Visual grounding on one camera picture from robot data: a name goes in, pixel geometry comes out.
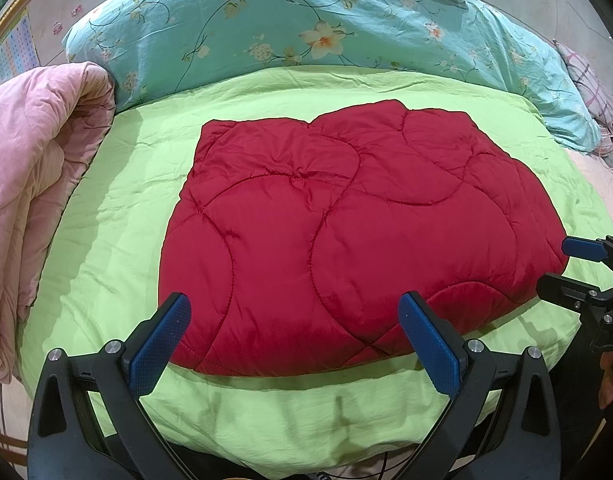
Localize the red quilted puffer jacket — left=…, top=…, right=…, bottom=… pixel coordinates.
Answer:
left=159, top=100, right=567, bottom=377

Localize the person's right hand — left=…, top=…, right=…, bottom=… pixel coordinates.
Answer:
left=599, top=351, right=613, bottom=410

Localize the pink plaid pillow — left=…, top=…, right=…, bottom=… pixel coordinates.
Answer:
left=553, top=40, right=613, bottom=156

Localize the pink folded quilt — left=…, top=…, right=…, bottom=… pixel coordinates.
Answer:
left=0, top=62, right=116, bottom=384

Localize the teal floral duvet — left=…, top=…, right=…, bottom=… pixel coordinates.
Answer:
left=62, top=0, right=601, bottom=152

